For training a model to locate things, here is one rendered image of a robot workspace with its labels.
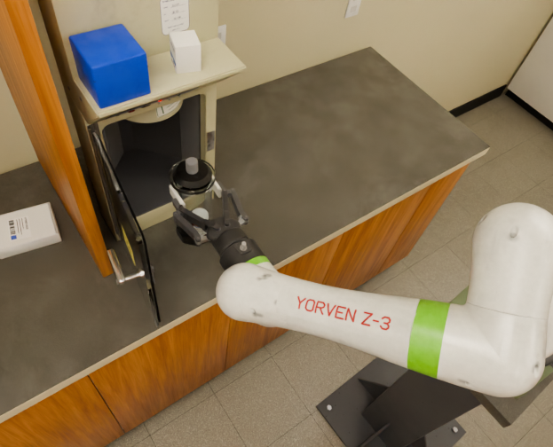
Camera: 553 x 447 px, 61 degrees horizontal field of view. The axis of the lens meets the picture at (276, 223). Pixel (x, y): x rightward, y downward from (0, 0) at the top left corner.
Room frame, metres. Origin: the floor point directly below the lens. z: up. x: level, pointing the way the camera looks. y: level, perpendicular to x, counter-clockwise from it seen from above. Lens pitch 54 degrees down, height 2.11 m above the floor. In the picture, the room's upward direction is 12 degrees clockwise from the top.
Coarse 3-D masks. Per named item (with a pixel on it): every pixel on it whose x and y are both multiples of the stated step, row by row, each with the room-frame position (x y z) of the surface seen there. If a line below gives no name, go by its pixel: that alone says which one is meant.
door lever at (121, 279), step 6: (108, 252) 0.49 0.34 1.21; (114, 252) 0.49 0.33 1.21; (114, 258) 0.48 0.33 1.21; (114, 264) 0.46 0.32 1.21; (114, 270) 0.45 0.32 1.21; (120, 270) 0.45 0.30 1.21; (138, 270) 0.46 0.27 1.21; (120, 276) 0.44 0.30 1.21; (126, 276) 0.44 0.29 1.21; (132, 276) 0.45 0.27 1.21; (138, 276) 0.45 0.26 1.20; (120, 282) 0.43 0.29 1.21
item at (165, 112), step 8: (176, 104) 0.86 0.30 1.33; (152, 112) 0.81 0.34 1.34; (160, 112) 0.81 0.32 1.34; (168, 112) 0.83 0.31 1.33; (176, 112) 0.85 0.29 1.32; (128, 120) 0.79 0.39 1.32; (136, 120) 0.79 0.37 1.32; (144, 120) 0.79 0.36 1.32; (152, 120) 0.80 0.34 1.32; (160, 120) 0.81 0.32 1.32
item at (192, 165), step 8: (192, 160) 0.71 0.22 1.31; (176, 168) 0.71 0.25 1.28; (184, 168) 0.71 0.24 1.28; (192, 168) 0.70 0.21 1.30; (200, 168) 0.72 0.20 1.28; (208, 168) 0.72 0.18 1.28; (176, 176) 0.68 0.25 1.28; (184, 176) 0.68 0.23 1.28; (192, 176) 0.69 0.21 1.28; (200, 176) 0.69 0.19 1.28; (208, 176) 0.70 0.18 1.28; (184, 184) 0.67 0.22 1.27; (192, 184) 0.67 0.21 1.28; (200, 184) 0.68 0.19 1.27
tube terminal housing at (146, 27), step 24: (48, 0) 0.69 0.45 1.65; (72, 0) 0.70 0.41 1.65; (96, 0) 0.73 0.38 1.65; (120, 0) 0.76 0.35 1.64; (144, 0) 0.79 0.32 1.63; (192, 0) 0.86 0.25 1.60; (216, 0) 0.90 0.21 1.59; (48, 24) 0.73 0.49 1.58; (72, 24) 0.69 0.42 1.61; (96, 24) 0.72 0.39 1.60; (144, 24) 0.78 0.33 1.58; (192, 24) 0.86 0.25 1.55; (216, 24) 0.90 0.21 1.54; (144, 48) 0.78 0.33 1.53; (168, 48) 0.82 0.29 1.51; (72, 72) 0.68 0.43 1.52; (72, 96) 0.71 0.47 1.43; (192, 96) 0.85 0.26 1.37; (216, 96) 0.90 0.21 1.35; (120, 120) 0.73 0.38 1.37; (96, 168) 0.68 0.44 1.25; (96, 192) 0.74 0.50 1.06; (144, 216) 0.74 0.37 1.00; (168, 216) 0.79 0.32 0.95
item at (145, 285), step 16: (96, 144) 0.63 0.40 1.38; (112, 176) 0.56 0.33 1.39; (112, 192) 0.58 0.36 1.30; (112, 208) 0.65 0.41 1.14; (128, 208) 0.49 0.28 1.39; (128, 224) 0.48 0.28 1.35; (128, 240) 0.53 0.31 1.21; (128, 256) 0.59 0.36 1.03; (144, 256) 0.43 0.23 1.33; (144, 272) 0.43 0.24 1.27; (144, 288) 0.46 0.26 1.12
